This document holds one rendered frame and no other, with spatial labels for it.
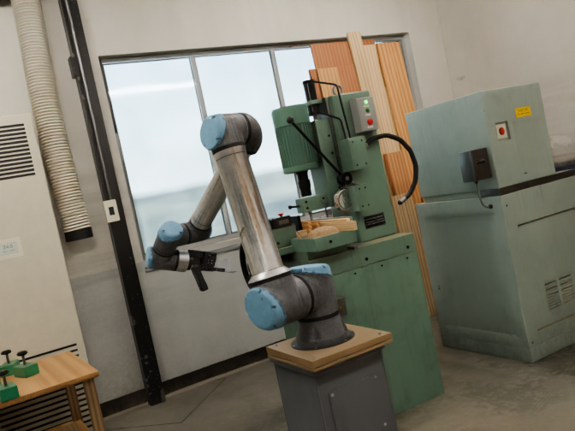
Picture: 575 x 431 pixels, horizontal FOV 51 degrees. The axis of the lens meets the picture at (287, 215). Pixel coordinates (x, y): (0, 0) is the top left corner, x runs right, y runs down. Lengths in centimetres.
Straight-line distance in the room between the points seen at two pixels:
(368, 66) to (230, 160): 285
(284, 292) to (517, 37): 340
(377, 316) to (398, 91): 239
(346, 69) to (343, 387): 299
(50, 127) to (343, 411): 233
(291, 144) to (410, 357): 115
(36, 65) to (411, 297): 238
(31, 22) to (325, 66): 201
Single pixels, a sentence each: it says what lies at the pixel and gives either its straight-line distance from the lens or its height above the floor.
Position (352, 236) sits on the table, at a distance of 269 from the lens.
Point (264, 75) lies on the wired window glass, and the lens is 445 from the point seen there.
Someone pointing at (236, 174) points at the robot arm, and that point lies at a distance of 201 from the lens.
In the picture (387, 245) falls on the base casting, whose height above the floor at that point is 77.
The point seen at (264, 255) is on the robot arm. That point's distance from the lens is 198.
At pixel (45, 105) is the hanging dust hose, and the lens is 369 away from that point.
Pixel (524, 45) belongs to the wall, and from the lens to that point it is 491.
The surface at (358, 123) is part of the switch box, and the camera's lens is 293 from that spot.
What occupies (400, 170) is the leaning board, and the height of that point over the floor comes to 108.
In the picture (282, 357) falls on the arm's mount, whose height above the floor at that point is 57.
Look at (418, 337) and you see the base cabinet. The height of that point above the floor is 31.
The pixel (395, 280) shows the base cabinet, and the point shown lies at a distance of 292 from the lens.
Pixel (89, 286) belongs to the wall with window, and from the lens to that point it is 382.
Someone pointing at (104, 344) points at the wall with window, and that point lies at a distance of 387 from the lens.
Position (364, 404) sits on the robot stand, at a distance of 217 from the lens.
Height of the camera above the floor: 116
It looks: 3 degrees down
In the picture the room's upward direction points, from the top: 12 degrees counter-clockwise
